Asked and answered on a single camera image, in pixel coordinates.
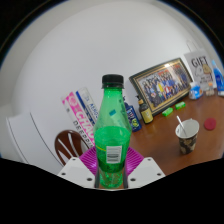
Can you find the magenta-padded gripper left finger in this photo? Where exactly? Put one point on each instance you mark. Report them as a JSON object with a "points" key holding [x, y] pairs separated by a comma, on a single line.
{"points": [[78, 171]]}

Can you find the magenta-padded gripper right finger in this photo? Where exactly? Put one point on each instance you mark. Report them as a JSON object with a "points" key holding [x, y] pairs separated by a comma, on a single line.
{"points": [[146, 170]]}

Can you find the green plastic drink bottle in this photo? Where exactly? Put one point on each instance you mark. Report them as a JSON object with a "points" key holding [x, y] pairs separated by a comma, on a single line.
{"points": [[111, 140]]}

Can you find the dark wooden chair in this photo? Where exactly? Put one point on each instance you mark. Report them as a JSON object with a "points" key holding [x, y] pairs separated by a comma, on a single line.
{"points": [[61, 145]]}

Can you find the camouflage print paper cup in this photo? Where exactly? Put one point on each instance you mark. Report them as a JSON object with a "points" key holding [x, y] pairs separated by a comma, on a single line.
{"points": [[187, 143]]}

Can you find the dark blue pump bottle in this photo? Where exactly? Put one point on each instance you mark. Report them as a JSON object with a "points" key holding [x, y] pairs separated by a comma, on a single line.
{"points": [[134, 120]]}

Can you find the pink and white tube box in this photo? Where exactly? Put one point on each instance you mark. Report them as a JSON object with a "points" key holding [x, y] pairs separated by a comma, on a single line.
{"points": [[78, 116]]}

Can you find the brown bottle yellow label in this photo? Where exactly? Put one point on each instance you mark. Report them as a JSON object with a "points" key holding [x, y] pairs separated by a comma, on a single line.
{"points": [[146, 114]]}

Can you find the white stirring stick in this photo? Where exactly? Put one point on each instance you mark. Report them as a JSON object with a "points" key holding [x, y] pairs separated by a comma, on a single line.
{"points": [[181, 125]]}

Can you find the white cabinet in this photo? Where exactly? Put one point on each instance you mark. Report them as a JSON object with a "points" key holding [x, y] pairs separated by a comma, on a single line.
{"points": [[26, 140]]}

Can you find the small green packet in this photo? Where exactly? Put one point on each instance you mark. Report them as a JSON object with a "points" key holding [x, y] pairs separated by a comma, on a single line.
{"points": [[167, 112], [180, 105]]}

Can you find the white tube box blue print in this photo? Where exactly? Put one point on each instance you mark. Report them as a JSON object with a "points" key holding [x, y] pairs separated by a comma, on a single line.
{"points": [[88, 103]]}

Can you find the flat round red coaster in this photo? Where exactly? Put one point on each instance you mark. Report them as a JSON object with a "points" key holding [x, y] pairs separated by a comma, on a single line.
{"points": [[210, 124]]}

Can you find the framed group photo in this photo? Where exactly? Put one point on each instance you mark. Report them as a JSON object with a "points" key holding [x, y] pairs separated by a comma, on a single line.
{"points": [[163, 83]]}

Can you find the blue tissue pack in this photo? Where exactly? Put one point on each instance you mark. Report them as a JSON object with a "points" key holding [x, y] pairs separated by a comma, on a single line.
{"points": [[196, 91]]}

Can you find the white paper gift bag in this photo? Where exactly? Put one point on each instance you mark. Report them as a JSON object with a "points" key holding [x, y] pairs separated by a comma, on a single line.
{"points": [[198, 65]]}

